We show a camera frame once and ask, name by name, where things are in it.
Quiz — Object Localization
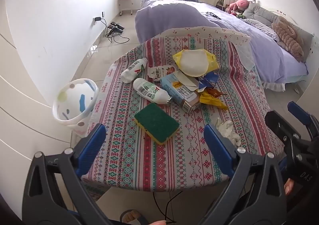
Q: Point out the brown plush cushion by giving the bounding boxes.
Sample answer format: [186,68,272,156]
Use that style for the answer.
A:
[272,16,304,62]

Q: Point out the black glasses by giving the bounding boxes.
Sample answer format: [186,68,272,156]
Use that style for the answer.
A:
[206,11,222,20]

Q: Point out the white bottle red triangle label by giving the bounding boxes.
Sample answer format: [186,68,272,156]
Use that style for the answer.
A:
[121,58,148,83]

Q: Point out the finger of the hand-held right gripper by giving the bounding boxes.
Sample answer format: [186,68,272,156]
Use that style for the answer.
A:
[265,110,303,152]
[287,101,319,141]

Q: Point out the white tissue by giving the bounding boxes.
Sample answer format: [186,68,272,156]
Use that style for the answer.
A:
[215,117,242,146]

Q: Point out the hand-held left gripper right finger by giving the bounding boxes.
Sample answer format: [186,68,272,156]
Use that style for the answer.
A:
[197,124,287,225]

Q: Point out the orange yellow snack wrapper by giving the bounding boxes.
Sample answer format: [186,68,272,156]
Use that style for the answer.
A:
[199,87,228,111]

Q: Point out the blue snack wrapper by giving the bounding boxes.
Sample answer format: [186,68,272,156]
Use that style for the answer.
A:
[197,72,220,91]

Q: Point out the person's foot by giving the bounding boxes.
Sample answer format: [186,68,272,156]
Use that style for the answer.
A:
[120,209,150,225]

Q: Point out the thin black cable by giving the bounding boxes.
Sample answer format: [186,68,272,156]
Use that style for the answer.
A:
[153,191,183,224]

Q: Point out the pink plush toy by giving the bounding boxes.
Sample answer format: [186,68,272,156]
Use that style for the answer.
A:
[225,0,250,15]

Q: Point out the green yellow sponge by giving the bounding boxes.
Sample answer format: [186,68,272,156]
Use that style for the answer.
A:
[134,102,180,145]

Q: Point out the person's right hand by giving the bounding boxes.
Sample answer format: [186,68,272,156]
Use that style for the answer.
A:
[284,178,296,196]

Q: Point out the white paper bowl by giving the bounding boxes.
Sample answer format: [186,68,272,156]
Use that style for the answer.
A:
[179,51,209,76]

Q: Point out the patterned red green tablecloth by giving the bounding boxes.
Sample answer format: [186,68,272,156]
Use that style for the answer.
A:
[81,26,286,192]

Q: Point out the white dotted waste bin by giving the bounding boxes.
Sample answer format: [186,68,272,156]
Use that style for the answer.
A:
[52,79,99,137]

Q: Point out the white bottle green label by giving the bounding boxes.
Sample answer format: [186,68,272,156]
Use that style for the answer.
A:
[133,78,173,105]

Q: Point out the black stand on floor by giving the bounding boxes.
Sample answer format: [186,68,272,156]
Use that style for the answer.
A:
[107,22,125,37]

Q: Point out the grey pillow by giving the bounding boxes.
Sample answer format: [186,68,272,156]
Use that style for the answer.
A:
[243,3,280,26]

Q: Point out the grey headboard cushion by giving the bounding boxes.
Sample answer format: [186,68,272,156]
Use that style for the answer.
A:
[294,24,314,62]

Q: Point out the light blue milk carton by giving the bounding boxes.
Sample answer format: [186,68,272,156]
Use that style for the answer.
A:
[159,71,201,112]

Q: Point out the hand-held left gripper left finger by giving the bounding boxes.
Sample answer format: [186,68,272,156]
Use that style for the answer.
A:
[22,123,117,225]

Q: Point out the white nut snack packet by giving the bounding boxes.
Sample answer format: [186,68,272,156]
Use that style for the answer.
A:
[146,65,177,81]

